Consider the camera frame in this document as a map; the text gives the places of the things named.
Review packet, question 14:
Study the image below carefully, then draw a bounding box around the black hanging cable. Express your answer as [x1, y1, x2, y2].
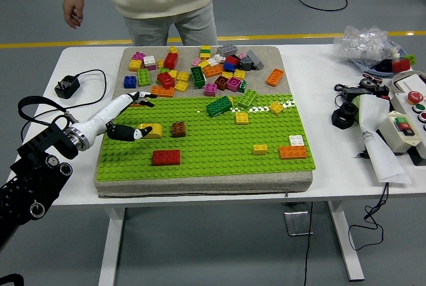
[301, 201, 314, 286]

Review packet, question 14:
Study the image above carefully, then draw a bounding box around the black looped cable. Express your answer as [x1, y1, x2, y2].
[348, 182, 390, 251]

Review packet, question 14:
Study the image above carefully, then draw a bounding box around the black power adapter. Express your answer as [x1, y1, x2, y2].
[341, 86, 373, 98]

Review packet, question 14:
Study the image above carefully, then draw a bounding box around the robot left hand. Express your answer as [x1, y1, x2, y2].
[81, 91, 158, 144]

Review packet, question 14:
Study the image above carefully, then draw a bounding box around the metal floor plate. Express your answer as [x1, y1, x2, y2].
[284, 211, 314, 237]

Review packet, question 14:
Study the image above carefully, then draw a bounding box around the green baseplate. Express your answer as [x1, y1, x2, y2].
[95, 92, 316, 182]

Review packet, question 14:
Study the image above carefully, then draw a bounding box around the white switch box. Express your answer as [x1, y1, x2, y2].
[378, 111, 423, 156]

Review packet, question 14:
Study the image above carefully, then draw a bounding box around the person's right hand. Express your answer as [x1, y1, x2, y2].
[62, 0, 85, 29]

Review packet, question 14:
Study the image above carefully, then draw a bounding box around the dark grey long brick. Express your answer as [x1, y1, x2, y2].
[246, 49, 265, 70]

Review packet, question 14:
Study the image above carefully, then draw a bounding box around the blue basin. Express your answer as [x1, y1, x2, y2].
[351, 48, 415, 76]

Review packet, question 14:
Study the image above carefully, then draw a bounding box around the clear bubble wrap bag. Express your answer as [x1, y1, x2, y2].
[333, 25, 404, 67]

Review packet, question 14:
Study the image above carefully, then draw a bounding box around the red emergency stop button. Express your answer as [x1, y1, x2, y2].
[406, 90, 425, 105]

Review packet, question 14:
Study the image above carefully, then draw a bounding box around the dark green 2x4 brick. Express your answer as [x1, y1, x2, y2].
[206, 96, 233, 118]
[190, 65, 208, 89]

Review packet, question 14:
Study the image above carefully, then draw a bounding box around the black servo module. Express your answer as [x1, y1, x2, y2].
[371, 83, 391, 101]

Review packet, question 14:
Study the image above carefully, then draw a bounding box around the white table leg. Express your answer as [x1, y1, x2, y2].
[326, 200, 365, 282]
[98, 206, 126, 286]

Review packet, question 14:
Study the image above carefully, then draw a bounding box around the yellow arched brick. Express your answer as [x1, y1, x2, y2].
[138, 122, 164, 140]

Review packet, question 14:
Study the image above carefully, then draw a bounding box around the grey 2x4 brick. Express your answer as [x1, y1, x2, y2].
[216, 43, 238, 57]

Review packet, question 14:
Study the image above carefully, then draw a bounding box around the red 2x4 brick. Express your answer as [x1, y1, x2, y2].
[152, 149, 182, 167]

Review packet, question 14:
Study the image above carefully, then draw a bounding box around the green sheet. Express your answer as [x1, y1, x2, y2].
[351, 96, 363, 124]

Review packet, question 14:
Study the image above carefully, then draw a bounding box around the dark red 2x2 brick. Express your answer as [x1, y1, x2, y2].
[214, 75, 230, 92]

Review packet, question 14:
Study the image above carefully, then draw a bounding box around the white paper bag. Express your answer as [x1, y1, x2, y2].
[357, 94, 413, 184]

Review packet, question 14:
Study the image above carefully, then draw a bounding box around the large black nut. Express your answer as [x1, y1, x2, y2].
[331, 102, 359, 130]

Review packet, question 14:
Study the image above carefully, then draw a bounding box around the tall red brick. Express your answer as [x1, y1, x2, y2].
[164, 52, 180, 71]

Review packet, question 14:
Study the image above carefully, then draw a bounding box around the black power plug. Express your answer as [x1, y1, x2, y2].
[55, 74, 81, 100]

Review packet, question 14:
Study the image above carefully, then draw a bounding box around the black plastic part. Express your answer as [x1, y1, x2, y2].
[375, 59, 394, 73]

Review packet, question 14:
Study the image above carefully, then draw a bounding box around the white flat box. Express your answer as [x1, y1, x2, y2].
[391, 71, 426, 96]

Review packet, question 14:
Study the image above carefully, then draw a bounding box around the grey control box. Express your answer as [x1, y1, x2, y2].
[389, 90, 426, 167]

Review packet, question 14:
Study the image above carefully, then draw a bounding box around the black plug cord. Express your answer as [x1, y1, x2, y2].
[20, 69, 108, 143]

